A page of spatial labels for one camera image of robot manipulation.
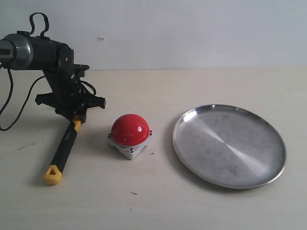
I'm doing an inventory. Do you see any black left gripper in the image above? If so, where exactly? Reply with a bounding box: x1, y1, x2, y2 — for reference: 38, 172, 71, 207
35, 64, 106, 113

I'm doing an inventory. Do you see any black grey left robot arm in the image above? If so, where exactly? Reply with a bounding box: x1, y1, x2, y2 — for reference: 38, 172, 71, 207
0, 31, 106, 113

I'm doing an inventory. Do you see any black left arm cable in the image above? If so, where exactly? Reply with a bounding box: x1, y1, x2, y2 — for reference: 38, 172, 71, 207
0, 62, 96, 131

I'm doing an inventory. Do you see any round stainless steel plate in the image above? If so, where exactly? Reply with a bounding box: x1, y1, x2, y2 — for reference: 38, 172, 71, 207
172, 104, 287, 190

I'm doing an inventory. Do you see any yellow black claw hammer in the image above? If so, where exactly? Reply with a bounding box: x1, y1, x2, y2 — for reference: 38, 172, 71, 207
43, 114, 87, 186

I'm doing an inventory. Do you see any red dome push button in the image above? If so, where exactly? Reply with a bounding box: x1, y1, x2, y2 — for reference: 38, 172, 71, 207
107, 114, 153, 160

